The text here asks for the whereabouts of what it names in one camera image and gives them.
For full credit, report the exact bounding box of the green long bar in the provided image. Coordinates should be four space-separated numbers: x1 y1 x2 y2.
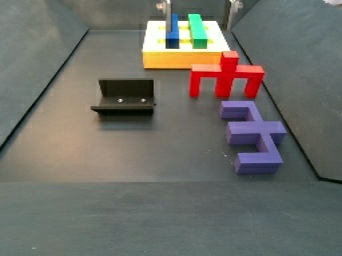
188 14 208 49

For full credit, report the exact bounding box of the yellow slotted board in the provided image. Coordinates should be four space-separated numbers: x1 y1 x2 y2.
141 21 229 69

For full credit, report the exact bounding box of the purple E-shaped block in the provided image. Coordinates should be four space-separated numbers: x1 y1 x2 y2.
219 101 287 175

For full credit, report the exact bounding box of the blue long bar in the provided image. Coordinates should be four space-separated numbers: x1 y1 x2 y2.
165 14 179 49

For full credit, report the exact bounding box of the black L-shaped fixture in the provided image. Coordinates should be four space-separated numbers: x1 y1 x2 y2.
90 78 155 114

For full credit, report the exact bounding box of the red E-shaped block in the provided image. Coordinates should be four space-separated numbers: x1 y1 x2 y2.
189 51 265 98

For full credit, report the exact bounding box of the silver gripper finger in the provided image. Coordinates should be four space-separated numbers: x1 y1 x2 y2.
156 0 172 32
227 0 243 29

